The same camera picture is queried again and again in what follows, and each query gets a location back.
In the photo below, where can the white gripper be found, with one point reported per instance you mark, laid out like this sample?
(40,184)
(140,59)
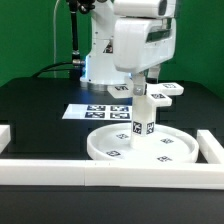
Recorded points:
(144,36)

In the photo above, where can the white round table top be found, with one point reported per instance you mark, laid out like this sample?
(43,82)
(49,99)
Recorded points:
(165,144)

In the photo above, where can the white front fence bar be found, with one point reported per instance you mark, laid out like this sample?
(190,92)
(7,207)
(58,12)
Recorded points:
(106,173)

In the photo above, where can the white sheet with fiducial markers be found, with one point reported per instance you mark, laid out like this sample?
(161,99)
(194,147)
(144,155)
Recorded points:
(98,112)

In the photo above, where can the white fence bar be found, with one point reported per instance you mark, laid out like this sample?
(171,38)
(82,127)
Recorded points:
(106,173)
(210,148)

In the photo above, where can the white cross-shaped table base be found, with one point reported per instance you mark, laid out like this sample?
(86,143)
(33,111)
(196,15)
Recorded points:
(159,94)

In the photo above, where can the white left fence block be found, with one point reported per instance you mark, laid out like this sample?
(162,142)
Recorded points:
(5,137)

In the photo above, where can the white right fence bar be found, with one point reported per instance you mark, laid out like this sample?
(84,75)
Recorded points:
(210,148)

